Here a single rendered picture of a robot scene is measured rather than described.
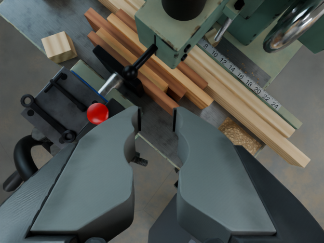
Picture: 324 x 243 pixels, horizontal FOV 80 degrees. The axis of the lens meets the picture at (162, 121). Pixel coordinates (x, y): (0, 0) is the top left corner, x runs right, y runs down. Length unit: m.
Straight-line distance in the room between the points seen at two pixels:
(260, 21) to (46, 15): 0.44
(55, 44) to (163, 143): 0.28
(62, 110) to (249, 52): 0.46
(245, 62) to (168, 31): 0.35
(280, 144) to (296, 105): 1.20
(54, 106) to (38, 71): 1.24
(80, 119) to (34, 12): 0.28
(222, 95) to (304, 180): 1.34
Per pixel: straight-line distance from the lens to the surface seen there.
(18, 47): 1.68
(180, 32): 0.25
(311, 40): 0.43
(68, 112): 0.32
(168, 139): 0.39
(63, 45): 0.43
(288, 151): 0.43
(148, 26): 0.26
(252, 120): 0.39
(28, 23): 0.52
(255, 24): 0.51
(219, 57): 0.38
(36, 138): 0.37
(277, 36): 0.33
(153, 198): 1.36
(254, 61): 0.58
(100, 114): 0.28
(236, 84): 0.38
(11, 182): 0.48
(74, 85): 0.32
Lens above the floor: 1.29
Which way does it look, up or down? 87 degrees down
